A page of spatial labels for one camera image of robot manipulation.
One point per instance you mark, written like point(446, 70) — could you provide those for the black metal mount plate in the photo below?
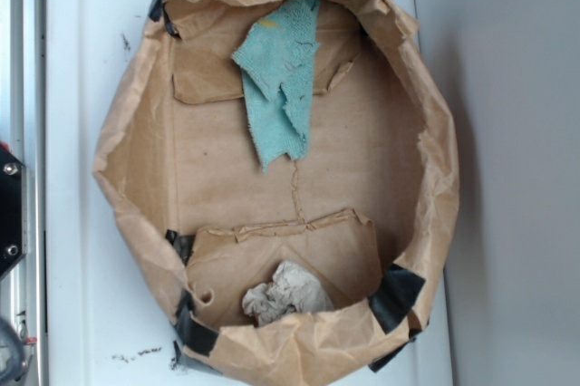
point(11, 211)

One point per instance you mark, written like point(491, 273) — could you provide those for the aluminium frame rail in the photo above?
point(22, 132)

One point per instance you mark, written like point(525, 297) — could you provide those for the brown paper bag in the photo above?
point(370, 210)

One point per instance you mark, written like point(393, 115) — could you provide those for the blue terry cloth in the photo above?
point(276, 61)

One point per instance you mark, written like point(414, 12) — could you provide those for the crumpled white paper towel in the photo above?
point(293, 289)

